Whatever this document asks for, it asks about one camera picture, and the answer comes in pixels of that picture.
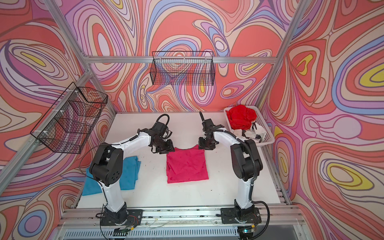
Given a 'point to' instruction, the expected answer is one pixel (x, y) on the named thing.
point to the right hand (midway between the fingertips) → (204, 150)
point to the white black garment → (256, 132)
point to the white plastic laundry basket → (260, 120)
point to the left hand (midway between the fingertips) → (175, 149)
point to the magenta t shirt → (186, 165)
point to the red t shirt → (241, 117)
